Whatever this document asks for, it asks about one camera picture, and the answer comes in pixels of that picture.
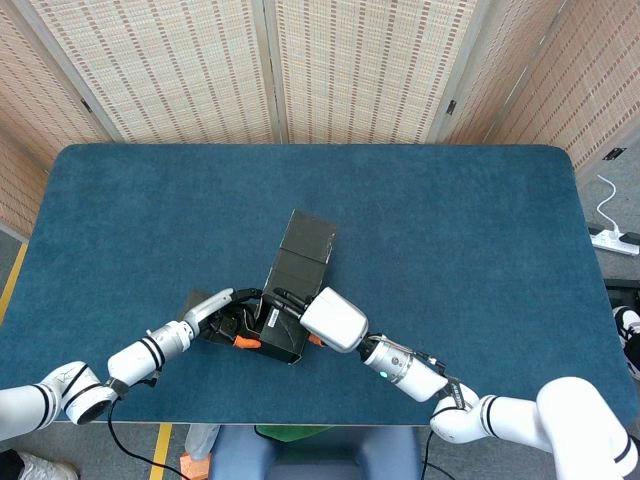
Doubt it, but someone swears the black floor stand base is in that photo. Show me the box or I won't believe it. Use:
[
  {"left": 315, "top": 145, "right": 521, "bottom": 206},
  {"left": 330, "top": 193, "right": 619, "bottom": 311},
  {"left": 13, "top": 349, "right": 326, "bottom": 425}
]
[{"left": 602, "top": 278, "right": 640, "bottom": 302}]

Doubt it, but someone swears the orange block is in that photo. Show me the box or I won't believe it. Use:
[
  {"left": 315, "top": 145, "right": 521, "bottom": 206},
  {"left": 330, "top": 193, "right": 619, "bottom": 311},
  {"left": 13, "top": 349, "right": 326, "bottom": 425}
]
[{"left": 179, "top": 452, "right": 211, "bottom": 480}]

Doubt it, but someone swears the clear plastic bottle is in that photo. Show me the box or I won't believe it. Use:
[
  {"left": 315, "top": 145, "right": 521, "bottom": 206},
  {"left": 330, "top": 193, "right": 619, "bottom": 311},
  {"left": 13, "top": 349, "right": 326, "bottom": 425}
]
[{"left": 184, "top": 423, "right": 221, "bottom": 462}]

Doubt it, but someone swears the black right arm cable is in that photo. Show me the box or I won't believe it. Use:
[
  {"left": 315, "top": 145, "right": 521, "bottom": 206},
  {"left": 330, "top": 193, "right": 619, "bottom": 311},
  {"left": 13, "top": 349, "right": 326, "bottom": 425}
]
[{"left": 418, "top": 427, "right": 454, "bottom": 480}]

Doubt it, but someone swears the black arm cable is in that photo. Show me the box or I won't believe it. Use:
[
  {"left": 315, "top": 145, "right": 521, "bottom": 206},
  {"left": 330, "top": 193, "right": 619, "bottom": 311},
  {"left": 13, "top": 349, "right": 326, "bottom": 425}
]
[
  {"left": 107, "top": 394, "right": 194, "bottom": 480},
  {"left": 418, "top": 427, "right": 454, "bottom": 480}
]

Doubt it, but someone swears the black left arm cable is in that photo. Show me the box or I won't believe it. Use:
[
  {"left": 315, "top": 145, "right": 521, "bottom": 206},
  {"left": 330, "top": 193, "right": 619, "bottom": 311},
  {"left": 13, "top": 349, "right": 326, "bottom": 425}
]
[{"left": 107, "top": 394, "right": 194, "bottom": 480}]

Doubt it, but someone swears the white power cord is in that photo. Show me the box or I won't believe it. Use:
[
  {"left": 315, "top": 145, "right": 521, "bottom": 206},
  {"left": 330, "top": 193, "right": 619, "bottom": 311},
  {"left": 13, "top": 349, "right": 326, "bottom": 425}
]
[{"left": 596, "top": 174, "right": 624, "bottom": 236}]

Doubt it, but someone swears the black and white sneaker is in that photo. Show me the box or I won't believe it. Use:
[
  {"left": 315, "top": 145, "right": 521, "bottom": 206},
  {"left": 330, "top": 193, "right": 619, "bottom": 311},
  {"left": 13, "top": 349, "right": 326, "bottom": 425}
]
[{"left": 612, "top": 305, "right": 640, "bottom": 379}]

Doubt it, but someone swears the white power strip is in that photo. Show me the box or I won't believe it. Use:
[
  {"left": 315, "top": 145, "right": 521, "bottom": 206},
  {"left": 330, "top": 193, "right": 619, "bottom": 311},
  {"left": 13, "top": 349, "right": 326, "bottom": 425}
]
[{"left": 589, "top": 225, "right": 640, "bottom": 257}]

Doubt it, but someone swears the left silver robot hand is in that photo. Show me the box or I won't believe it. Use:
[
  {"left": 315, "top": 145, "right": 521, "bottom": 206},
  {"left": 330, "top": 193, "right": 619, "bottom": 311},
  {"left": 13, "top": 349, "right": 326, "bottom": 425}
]
[{"left": 180, "top": 287, "right": 264, "bottom": 351}]

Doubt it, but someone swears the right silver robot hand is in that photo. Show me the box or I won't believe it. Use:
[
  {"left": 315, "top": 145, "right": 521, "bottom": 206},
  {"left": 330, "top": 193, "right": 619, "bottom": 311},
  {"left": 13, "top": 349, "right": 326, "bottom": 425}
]
[{"left": 272, "top": 286, "right": 370, "bottom": 354}]

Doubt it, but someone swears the woven bamboo folding screen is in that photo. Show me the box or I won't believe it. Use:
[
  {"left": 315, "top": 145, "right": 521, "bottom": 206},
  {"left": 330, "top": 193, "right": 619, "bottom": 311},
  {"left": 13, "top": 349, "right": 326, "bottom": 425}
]
[{"left": 0, "top": 0, "right": 640, "bottom": 241}]

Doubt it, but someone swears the black cardboard box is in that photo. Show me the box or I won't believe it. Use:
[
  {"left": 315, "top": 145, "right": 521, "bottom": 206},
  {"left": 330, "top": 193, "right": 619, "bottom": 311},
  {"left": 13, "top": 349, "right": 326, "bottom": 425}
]
[{"left": 179, "top": 208, "right": 336, "bottom": 366}]

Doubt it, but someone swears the blue felt table mat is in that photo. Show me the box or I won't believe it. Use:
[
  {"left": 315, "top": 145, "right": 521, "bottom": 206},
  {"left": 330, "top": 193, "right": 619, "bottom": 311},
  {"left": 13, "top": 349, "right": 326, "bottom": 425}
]
[{"left": 0, "top": 143, "right": 640, "bottom": 427}]

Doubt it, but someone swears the green cloth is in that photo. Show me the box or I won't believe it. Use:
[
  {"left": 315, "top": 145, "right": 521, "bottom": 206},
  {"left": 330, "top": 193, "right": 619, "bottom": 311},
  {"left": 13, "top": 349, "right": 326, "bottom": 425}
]
[{"left": 253, "top": 424, "right": 337, "bottom": 442}]

